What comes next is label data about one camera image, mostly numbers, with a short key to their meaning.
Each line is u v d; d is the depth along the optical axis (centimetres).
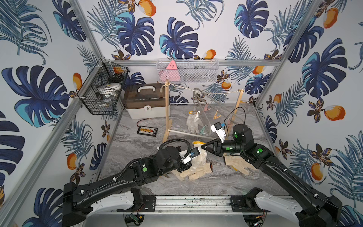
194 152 53
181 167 59
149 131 103
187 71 92
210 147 67
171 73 89
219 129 62
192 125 96
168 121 109
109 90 80
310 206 40
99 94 83
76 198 41
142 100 96
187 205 75
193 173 84
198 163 70
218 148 60
